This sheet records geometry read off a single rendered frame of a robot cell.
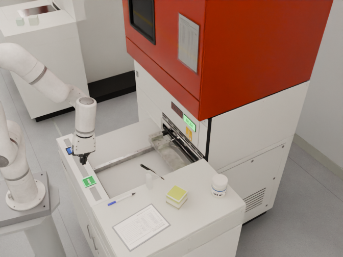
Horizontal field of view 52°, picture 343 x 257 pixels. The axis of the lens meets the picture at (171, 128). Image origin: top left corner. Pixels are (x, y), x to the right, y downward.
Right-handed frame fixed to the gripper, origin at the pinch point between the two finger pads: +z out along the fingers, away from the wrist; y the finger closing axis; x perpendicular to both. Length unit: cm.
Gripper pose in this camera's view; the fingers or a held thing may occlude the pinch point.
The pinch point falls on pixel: (83, 159)
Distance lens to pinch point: 166.0
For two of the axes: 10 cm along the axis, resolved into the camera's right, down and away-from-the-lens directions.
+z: -1.8, 8.2, 5.5
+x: 5.1, 5.5, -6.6
